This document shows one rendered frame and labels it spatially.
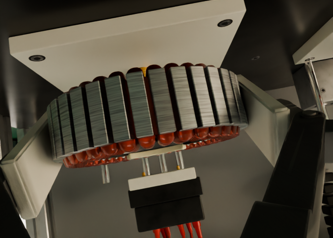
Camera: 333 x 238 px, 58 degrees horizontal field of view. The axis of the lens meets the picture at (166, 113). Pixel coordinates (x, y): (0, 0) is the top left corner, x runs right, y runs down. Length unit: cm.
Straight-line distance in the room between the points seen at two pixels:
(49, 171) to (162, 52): 12
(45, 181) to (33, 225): 32
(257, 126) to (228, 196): 36
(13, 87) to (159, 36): 16
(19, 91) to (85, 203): 26
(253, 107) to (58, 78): 16
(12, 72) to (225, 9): 17
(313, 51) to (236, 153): 23
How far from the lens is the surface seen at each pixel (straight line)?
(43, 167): 17
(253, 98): 16
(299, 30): 30
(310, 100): 44
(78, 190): 52
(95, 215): 52
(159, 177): 27
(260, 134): 16
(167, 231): 40
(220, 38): 23
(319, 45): 33
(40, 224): 48
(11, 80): 29
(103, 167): 33
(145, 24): 20
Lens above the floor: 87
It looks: 11 degrees down
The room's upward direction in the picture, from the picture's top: 169 degrees clockwise
